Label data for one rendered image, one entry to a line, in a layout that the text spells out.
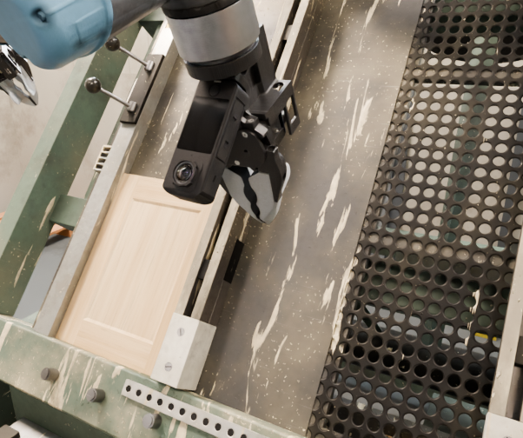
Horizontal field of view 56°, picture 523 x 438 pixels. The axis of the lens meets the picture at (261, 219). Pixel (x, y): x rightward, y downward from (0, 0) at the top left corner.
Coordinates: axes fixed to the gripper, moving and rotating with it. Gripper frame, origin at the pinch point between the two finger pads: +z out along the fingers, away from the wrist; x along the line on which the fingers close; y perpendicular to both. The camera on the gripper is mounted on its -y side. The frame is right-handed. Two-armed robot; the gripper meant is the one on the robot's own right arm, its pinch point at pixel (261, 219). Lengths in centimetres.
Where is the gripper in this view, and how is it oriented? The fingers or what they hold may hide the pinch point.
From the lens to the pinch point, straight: 56.1
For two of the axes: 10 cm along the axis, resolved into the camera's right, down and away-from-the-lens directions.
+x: -8.7, -1.7, 4.7
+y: 4.4, -7.0, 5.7
